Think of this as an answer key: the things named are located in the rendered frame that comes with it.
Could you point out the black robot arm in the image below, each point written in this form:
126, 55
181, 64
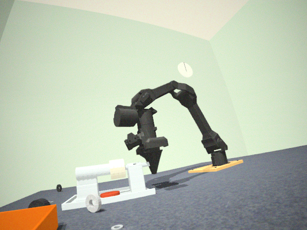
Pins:
129, 116

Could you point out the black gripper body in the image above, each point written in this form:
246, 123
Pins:
152, 142

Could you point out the small black ring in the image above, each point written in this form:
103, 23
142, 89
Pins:
58, 188

